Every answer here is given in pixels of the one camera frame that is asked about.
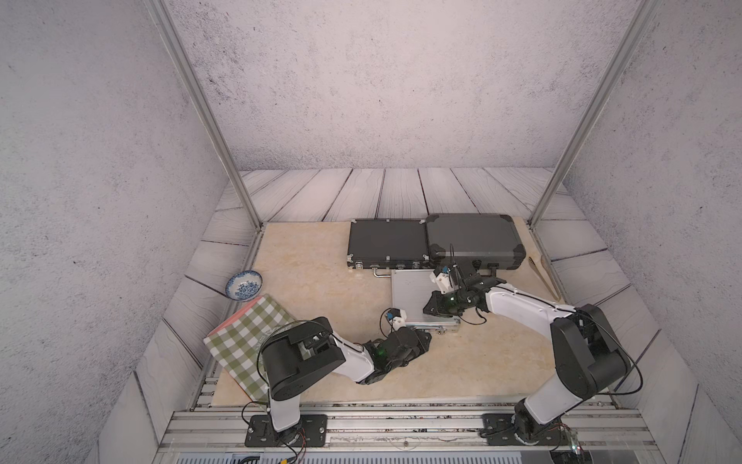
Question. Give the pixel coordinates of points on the small silver poker case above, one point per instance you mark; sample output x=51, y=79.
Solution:
x=411, y=290

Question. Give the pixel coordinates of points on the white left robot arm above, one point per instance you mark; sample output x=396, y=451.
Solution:
x=298, y=358

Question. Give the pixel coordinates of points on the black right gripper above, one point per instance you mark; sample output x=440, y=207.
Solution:
x=435, y=300

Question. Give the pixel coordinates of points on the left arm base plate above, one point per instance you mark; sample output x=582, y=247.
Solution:
x=310, y=432

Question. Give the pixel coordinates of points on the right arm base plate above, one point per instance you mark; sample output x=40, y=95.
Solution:
x=515, y=430

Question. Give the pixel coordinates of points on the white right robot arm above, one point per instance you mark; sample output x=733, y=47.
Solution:
x=588, y=356

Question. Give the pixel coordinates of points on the green checkered cloth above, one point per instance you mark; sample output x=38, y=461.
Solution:
x=235, y=343

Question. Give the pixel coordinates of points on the blue white ceramic bowl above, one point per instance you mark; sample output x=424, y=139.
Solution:
x=244, y=286

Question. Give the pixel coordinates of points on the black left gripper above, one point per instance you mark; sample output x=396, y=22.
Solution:
x=418, y=341

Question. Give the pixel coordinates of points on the large dark grey poker case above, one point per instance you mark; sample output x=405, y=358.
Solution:
x=478, y=241

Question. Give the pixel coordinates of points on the medium black poker case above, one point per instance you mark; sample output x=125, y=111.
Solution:
x=388, y=245

